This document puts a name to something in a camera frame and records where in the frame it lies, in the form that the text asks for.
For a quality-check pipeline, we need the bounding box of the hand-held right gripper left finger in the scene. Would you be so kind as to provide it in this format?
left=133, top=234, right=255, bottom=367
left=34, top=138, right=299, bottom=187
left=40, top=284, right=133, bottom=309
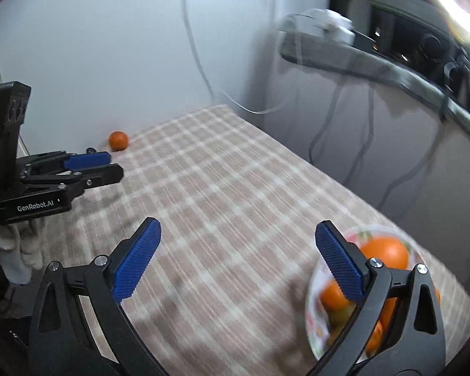
left=28, top=217, right=169, bottom=376

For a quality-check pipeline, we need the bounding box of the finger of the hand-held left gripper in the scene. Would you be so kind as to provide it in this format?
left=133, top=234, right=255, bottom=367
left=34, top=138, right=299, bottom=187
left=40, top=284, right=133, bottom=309
left=18, top=150, right=111, bottom=175
left=21, top=164, right=125, bottom=195

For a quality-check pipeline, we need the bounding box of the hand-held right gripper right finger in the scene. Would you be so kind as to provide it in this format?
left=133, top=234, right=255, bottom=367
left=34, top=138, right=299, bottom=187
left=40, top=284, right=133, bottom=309
left=305, top=221, right=446, bottom=376

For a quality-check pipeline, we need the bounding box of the tiny tangerine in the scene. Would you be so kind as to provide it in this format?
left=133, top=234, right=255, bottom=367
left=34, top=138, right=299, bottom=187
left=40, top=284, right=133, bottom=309
left=109, top=131, right=129, bottom=152

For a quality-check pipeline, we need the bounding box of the medium orange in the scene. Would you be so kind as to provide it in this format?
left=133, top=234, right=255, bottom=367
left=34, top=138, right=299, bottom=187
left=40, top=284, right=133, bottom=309
left=320, top=279, right=356, bottom=311

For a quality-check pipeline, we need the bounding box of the large orange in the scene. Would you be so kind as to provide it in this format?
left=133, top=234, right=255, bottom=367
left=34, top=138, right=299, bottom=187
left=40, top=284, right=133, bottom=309
left=358, top=237, right=410, bottom=272

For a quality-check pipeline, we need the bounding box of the floral white plate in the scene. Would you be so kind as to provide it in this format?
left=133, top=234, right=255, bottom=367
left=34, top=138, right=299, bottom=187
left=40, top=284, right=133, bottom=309
left=305, top=224, right=442, bottom=363

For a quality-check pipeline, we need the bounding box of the person's left hand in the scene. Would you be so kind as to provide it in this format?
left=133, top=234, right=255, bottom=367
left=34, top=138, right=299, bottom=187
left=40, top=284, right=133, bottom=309
left=0, top=217, right=44, bottom=285

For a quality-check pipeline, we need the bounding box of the checked beige tablecloth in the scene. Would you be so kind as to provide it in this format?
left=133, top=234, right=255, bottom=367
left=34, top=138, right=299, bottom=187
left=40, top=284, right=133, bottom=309
left=35, top=104, right=470, bottom=376

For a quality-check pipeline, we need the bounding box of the black power adapter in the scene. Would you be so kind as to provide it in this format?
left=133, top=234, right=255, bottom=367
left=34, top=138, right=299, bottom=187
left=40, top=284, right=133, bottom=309
left=352, top=31, right=378, bottom=52

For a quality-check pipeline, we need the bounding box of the white charger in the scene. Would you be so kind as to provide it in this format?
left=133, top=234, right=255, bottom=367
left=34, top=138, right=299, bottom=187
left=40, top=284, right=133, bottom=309
left=324, top=15, right=357, bottom=44
left=294, top=8, right=339, bottom=32

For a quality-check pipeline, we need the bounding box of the white cable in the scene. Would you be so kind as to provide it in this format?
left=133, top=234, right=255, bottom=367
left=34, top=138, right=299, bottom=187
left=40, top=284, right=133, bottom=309
left=175, top=0, right=287, bottom=116

